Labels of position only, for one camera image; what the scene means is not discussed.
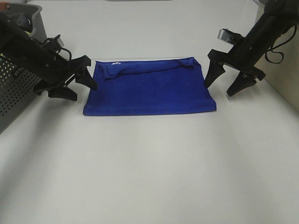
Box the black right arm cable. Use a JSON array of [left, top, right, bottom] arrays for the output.
[[265, 21, 297, 64]]

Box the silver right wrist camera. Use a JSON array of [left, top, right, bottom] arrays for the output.
[[218, 29, 242, 45]]

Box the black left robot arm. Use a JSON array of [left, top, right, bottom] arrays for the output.
[[0, 14, 98, 101]]

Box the beige storage box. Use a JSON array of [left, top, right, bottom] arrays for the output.
[[252, 0, 299, 117]]

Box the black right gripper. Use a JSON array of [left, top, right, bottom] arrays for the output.
[[204, 37, 265, 97]]

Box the black cloth in basket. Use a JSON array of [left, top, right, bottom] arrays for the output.
[[9, 13, 33, 33]]

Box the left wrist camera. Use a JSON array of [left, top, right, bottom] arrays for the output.
[[47, 35, 64, 49]]

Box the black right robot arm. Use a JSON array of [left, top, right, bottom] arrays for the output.
[[204, 0, 299, 97]]

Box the grey perforated plastic basket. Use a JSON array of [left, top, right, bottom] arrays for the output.
[[0, 2, 47, 132]]

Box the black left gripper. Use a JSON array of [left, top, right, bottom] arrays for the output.
[[34, 55, 98, 101]]

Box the blue microfibre towel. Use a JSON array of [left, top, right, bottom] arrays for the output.
[[83, 57, 217, 116]]

